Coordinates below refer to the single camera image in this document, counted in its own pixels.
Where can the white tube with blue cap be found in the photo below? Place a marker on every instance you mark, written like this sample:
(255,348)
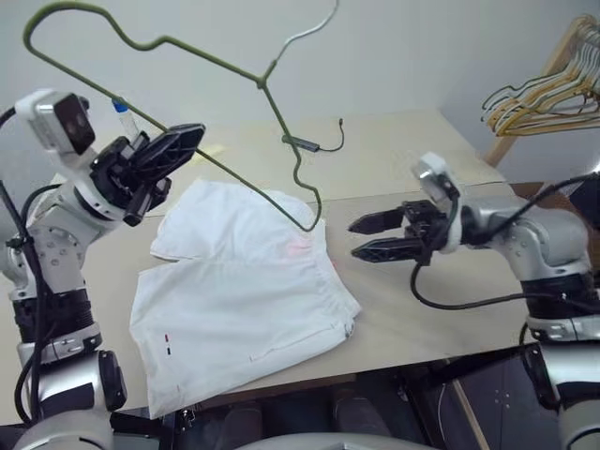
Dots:
(123,115)

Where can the white shorts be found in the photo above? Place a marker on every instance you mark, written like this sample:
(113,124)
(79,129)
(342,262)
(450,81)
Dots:
(244,290)

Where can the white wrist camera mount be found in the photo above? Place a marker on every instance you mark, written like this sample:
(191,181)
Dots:
(433,169)
(42,117)

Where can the bunch of yellow hangers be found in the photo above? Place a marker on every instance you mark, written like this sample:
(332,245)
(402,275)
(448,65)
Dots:
(539,105)

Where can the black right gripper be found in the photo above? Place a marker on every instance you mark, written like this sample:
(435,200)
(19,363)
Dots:
(426,229)

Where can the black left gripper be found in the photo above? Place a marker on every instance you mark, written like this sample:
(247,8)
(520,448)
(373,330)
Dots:
(112,169)

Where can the dark rounded shape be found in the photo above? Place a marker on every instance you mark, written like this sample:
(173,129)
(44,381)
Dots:
(358,405)
(244,417)

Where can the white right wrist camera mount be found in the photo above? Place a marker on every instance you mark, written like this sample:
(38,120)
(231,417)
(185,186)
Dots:
(433,169)

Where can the black cabinet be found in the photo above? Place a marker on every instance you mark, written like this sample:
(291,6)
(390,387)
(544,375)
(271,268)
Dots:
(497,403)

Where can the brown cardboard box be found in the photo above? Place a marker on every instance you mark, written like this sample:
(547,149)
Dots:
(529,190)

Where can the wooden hanger rack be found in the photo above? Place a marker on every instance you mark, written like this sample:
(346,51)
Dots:
(504,145)

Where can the silver robot torso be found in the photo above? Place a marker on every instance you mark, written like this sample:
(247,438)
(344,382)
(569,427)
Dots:
(300,440)

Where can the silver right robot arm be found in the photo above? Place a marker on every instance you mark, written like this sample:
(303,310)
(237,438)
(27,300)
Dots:
(539,244)

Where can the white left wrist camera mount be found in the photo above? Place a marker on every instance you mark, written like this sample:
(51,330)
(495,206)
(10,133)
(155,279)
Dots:
(42,117)

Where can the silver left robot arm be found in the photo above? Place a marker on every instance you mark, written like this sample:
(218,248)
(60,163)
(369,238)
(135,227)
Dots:
(51,244)

